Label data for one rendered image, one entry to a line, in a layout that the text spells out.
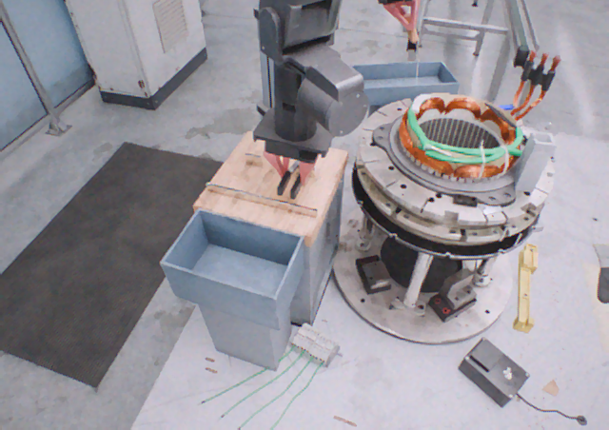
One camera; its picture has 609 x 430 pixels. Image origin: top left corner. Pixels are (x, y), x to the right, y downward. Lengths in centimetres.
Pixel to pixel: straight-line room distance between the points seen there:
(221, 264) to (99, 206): 171
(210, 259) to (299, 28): 38
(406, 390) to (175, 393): 40
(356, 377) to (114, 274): 142
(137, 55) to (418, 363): 242
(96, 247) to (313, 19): 182
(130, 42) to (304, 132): 228
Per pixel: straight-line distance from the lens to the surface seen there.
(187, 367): 82
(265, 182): 66
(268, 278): 64
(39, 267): 220
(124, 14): 269
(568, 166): 134
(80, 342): 188
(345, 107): 44
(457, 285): 82
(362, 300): 84
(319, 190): 64
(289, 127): 53
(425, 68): 104
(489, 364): 79
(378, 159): 66
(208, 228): 66
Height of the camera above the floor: 151
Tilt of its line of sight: 45 degrees down
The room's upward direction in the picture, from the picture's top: straight up
